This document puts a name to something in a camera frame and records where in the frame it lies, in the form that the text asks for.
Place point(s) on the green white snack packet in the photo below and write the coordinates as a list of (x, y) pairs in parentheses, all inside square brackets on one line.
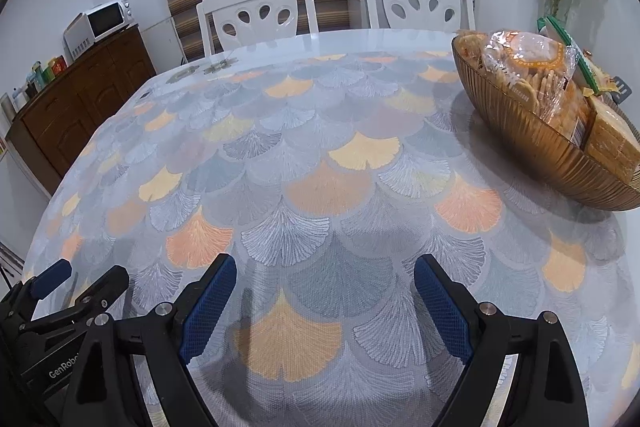
[(590, 69), (557, 29)]

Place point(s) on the green bottle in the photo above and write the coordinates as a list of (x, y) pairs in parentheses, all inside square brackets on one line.
[(39, 77)]

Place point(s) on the brown ribbed bowl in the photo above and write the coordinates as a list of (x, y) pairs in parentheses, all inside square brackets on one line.
[(540, 142)]

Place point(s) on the white microwave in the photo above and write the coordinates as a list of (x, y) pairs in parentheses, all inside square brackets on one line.
[(100, 24)]

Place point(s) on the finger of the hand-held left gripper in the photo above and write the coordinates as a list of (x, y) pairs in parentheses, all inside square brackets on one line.
[(50, 279), (107, 284)]

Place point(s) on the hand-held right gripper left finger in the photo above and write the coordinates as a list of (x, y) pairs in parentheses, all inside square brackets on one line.
[(210, 307)]

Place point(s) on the wooden cabinet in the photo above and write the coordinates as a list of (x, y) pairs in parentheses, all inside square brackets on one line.
[(80, 107)]

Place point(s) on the clear bread packet orange print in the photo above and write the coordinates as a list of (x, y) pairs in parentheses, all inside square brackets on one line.
[(575, 112)]

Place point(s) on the white leaning board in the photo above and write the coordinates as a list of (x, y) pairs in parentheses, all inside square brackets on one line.
[(162, 42)]

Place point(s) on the glass vase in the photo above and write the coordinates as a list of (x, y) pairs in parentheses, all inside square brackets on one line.
[(557, 7)]

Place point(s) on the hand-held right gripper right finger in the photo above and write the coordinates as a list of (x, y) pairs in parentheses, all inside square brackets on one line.
[(442, 307)]

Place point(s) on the round cracker bag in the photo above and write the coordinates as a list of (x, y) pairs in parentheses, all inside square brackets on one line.
[(525, 57)]

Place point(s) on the orange tin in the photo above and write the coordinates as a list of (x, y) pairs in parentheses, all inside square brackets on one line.
[(57, 66)]

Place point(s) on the sliced toast bread packet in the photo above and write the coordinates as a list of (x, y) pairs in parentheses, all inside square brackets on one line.
[(612, 134)]

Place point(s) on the scallop patterned tablecloth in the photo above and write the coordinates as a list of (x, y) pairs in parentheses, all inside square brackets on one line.
[(320, 167)]

